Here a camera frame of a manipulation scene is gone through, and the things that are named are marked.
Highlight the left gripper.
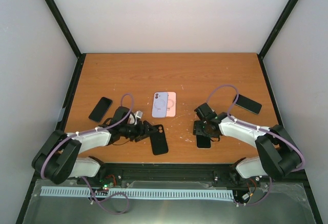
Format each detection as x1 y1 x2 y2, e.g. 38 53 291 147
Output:
120 120 157 142

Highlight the white-edged phone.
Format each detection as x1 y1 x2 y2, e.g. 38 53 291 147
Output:
196 135 211 149

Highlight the black phone case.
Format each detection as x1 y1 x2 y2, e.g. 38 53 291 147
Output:
150 125 169 155

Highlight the blue-edged phone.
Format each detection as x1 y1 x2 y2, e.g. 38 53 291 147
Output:
88 97 113 123

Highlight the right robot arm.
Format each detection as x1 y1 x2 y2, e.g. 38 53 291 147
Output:
193 103 304 181

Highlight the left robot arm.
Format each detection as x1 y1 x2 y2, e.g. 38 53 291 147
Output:
32 119 159 185

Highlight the purple phone case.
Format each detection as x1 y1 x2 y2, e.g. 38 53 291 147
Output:
152 92 168 118

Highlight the pink phone case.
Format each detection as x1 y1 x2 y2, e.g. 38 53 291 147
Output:
166 92 176 117

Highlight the green-edged phone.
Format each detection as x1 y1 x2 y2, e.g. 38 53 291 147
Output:
233 94 262 115

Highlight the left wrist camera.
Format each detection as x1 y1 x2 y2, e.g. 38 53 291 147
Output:
129 110 143 125

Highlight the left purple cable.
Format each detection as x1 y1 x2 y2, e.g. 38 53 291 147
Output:
40 93 136 178

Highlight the purple cable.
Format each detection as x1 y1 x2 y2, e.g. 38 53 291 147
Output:
207 84 306 171
40 93 136 178

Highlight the black aluminium frame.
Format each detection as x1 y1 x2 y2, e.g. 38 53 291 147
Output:
16 0 323 223

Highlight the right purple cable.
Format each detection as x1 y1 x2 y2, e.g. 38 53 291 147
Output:
207 84 306 171

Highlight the metal base plate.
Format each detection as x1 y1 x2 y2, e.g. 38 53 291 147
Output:
17 180 322 223

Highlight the light blue cable duct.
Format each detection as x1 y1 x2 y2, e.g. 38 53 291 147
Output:
39 186 234 201

